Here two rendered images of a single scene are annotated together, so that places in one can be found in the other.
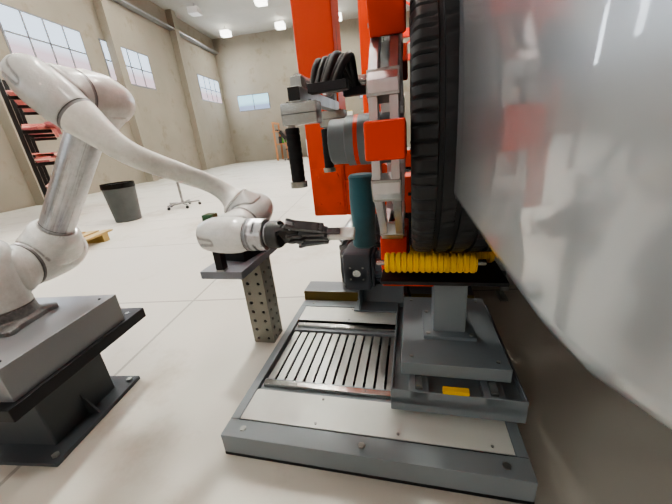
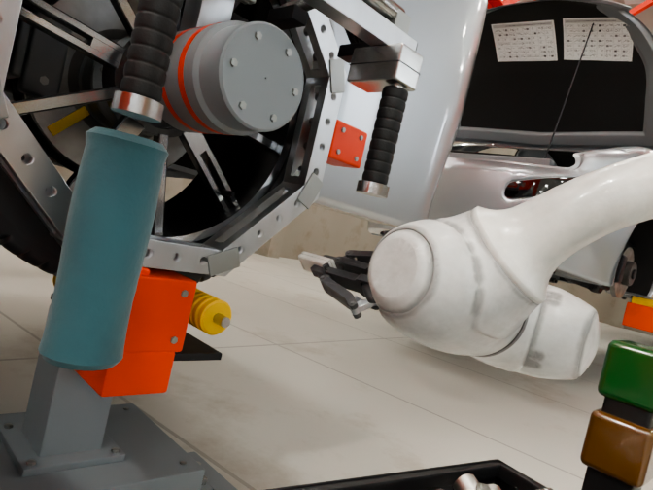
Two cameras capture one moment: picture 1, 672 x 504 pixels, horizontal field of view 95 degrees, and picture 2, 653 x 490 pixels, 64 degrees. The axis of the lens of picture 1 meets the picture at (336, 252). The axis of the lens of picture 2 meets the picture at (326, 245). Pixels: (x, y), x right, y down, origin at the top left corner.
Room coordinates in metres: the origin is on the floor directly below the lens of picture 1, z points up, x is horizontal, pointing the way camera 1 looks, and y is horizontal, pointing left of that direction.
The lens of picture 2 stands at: (1.47, 0.39, 0.69)
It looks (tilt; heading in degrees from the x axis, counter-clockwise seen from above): 2 degrees down; 210
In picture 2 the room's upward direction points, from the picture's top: 13 degrees clockwise
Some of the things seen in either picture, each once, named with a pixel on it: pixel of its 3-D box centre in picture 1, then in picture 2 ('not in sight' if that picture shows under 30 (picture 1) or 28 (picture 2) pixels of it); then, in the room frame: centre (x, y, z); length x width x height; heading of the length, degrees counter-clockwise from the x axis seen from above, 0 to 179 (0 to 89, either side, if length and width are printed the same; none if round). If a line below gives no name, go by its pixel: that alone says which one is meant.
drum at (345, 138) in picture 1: (366, 139); (219, 81); (0.95, -0.12, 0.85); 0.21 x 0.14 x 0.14; 75
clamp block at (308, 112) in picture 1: (301, 113); (384, 68); (0.82, 0.05, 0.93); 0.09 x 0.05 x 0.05; 75
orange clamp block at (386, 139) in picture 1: (385, 139); (335, 143); (0.63, -0.12, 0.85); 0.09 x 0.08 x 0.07; 165
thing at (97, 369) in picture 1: (43, 383); not in sight; (0.89, 1.07, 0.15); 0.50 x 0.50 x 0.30; 83
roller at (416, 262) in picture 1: (428, 262); (179, 298); (0.79, -0.26, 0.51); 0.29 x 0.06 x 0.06; 75
